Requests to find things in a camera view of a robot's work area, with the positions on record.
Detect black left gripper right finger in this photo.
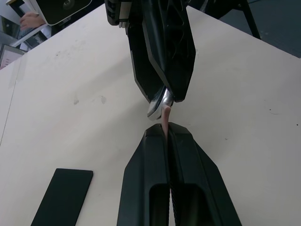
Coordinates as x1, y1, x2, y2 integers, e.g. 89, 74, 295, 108
167, 122, 243, 226

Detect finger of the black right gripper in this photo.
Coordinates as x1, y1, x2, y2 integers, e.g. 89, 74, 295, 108
142, 0, 197, 103
127, 23, 166, 103

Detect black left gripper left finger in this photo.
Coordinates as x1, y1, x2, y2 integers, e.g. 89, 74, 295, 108
117, 124, 171, 226

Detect silver watch body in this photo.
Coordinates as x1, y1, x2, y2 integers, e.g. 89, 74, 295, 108
146, 88, 175, 121

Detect pink watch strap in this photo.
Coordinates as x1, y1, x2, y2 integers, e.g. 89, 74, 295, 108
160, 105, 171, 143

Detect black metal stand leg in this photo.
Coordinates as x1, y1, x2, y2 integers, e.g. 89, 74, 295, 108
241, 0, 262, 40

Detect bystander bare hand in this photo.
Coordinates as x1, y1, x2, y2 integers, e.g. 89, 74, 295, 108
19, 11, 46, 31

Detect flat black rectangular plate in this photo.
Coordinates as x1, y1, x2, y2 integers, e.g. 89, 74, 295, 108
30, 168, 94, 226

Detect computer monitor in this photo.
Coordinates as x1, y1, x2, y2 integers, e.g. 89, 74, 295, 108
0, 44, 24, 71

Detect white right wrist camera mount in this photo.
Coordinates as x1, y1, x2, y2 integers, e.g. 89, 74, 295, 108
29, 0, 94, 26

